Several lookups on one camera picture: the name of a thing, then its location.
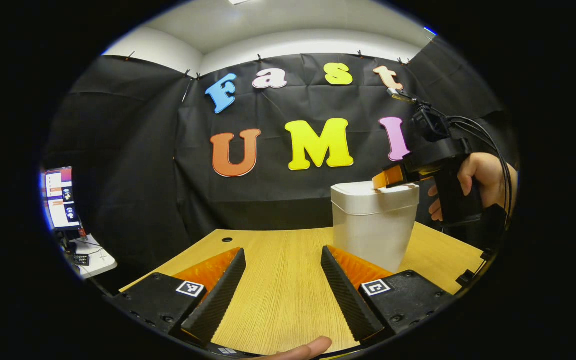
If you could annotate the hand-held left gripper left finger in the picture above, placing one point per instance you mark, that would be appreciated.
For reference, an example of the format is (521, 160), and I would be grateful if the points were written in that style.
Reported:
(218, 295)

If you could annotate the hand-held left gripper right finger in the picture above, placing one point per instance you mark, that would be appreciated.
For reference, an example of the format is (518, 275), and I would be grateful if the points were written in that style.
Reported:
(348, 295)

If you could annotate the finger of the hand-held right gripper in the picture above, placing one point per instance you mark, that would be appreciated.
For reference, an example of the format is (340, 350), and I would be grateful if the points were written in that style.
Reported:
(388, 177)

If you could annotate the white desktop garbage bin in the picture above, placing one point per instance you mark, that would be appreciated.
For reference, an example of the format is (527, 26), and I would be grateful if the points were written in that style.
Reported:
(373, 225)

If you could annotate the wooden desktop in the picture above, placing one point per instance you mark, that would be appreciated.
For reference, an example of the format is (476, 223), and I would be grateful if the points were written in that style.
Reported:
(278, 280)

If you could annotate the white side table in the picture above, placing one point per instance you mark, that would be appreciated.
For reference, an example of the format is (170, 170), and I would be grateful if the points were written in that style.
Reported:
(98, 257)

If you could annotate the small black device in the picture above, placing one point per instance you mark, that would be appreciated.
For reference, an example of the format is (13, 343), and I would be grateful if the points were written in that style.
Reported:
(81, 260)

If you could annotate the black backdrop cloth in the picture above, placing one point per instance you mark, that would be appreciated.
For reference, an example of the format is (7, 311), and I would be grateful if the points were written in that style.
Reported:
(143, 175)

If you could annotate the computer monitor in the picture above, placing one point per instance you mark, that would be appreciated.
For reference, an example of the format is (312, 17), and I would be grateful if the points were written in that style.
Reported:
(62, 197)

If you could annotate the ceiling light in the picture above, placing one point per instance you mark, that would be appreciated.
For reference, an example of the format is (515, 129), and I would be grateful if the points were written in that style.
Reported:
(239, 1)

